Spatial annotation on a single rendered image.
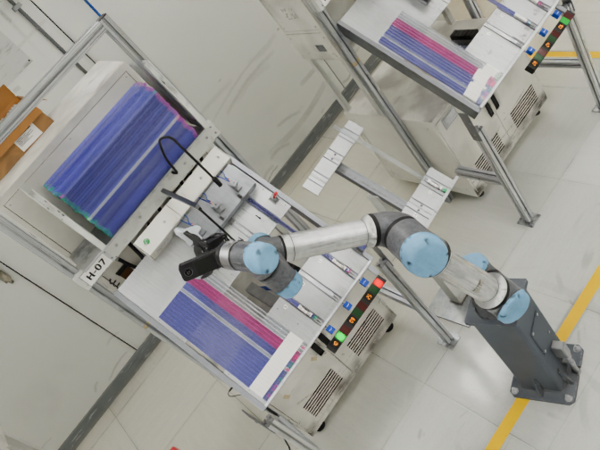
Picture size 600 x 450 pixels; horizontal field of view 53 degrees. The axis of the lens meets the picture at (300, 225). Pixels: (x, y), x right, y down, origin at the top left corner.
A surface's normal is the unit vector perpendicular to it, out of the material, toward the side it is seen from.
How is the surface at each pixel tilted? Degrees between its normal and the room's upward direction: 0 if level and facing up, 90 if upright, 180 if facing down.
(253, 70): 90
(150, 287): 45
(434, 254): 82
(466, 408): 0
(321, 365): 90
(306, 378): 91
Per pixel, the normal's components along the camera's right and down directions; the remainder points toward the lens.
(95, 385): 0.57, 0.22
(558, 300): -0.57, -0.59
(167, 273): 0.00, -0.25
